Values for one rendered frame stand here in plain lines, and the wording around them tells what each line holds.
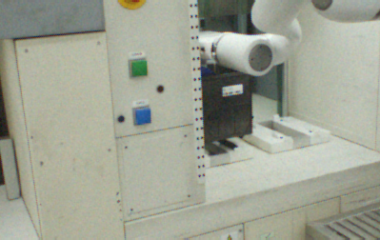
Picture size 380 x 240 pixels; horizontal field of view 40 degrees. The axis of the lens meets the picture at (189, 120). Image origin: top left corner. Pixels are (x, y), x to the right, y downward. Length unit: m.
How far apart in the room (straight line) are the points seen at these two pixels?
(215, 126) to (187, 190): 0.27
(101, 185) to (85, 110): 0.16
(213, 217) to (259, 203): 0.12
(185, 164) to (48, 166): 0.30
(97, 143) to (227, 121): 0.46
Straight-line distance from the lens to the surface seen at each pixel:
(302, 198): 1.37
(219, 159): 1.44
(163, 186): 1.16
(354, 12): 0.80
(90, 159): 1.08
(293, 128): 1.66
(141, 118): 1.08
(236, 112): 1.43
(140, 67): 1.06
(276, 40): 1.25
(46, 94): 1.03
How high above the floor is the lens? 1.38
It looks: 16 degrees down
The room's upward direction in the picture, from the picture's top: 3 degrees counter-clockwise
